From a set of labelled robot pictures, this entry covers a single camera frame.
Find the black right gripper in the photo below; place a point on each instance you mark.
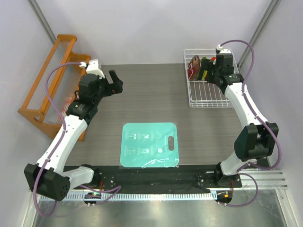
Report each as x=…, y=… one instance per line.
x=206, y=65

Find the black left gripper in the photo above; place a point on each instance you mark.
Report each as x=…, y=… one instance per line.
x=116, y=88

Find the lime green plate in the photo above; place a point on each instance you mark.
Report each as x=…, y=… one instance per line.
x=202, y=74

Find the red floral plate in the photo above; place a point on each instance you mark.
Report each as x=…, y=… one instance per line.
x=193, y=67

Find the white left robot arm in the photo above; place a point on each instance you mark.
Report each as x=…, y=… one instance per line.
x=47, y=177

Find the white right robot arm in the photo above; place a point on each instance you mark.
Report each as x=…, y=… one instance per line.
x=256, y=140

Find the orange wooden rack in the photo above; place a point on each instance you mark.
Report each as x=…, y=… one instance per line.
x=53, y=89

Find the teal cutting board mat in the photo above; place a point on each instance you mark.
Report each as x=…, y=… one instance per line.
x=149, y=145

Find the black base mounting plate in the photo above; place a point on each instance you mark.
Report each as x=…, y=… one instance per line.
x=183, y=179

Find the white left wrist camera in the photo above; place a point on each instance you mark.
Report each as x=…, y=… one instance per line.
x=93, y=68

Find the white wire dish rack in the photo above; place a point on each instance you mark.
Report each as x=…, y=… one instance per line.
x=210, y=94

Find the white slotted cable duct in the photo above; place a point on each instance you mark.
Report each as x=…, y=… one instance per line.
x=85, y=196

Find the aluminium extrusion rail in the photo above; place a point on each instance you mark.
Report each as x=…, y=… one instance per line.
x=265, y=179

